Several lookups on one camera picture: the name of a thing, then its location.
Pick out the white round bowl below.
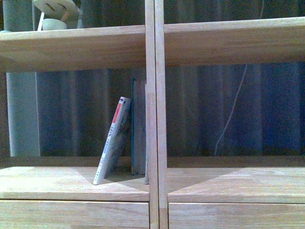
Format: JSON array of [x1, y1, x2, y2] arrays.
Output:
[[42, 19, 67, 31]]

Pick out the thin grey hanging cable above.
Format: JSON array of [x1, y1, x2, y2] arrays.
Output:
[[213, 63, 248, 156]]

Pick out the teal upright book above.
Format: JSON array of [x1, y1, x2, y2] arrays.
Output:
[[132, 79, 149, 185]]

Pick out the wooden disc ornament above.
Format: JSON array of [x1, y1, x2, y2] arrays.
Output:
[[33, 0, 80, 21]]

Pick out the grey vertical pillar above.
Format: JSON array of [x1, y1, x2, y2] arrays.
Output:
[[6, 73, 40, 156]]

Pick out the white paperback book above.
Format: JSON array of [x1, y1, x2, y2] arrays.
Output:
[[93, 97, 131, 185]]

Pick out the dark blue curtain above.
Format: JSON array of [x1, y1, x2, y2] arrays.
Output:
[[35, 0, 305, 157]]

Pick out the light wooden bookshelf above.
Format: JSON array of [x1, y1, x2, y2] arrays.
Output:
[[0, 0, 305, 229]]

